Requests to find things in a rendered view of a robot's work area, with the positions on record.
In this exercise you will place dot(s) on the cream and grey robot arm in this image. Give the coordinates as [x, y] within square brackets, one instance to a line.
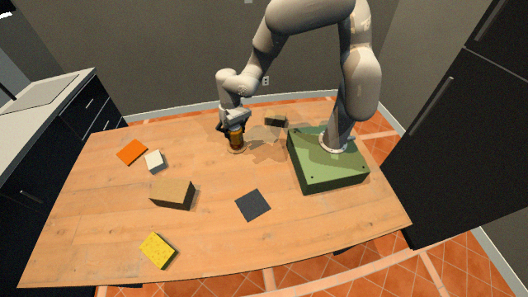
[360, 68]

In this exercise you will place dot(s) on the dark grey square slate coaster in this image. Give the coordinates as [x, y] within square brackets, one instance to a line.
[252, 205]

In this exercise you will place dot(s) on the yellow and red drink can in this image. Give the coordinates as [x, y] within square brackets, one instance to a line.
[236, 137]

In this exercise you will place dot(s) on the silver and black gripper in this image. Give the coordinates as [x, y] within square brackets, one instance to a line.
[223, 122]

